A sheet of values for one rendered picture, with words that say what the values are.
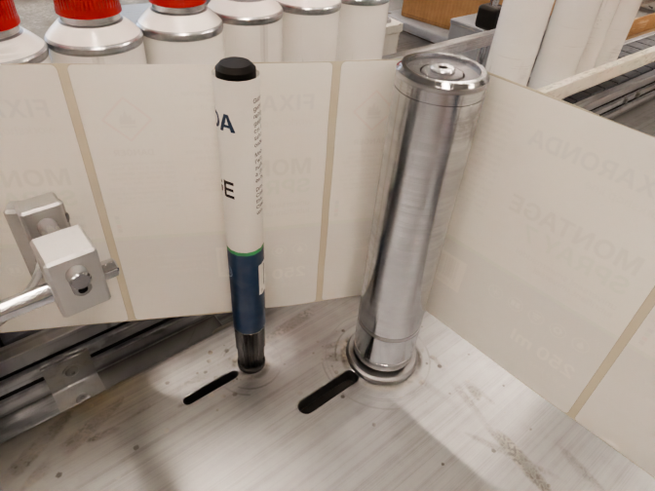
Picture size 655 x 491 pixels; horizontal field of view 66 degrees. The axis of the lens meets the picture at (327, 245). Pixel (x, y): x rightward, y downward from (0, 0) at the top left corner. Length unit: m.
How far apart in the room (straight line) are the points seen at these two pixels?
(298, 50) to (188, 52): 0.10
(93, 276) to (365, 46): 0.29
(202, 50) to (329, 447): 0.24
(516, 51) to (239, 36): 0.35
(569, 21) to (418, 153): 0.52
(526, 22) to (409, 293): 0.41
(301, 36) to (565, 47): 0.41
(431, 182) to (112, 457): 0.21
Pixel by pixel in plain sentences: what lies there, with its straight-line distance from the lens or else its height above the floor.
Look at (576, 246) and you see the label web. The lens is 0.24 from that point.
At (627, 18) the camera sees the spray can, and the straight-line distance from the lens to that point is 0.83.
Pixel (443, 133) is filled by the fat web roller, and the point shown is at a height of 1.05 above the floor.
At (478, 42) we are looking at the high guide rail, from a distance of 0.65.
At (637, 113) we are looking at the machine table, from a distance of 0.93.
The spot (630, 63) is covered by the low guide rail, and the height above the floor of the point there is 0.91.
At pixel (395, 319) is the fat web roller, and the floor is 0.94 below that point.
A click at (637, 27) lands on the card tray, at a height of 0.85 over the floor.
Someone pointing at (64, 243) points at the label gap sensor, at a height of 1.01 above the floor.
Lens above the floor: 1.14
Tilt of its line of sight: 40 degrees down
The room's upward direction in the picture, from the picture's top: 5 degrees clockwise
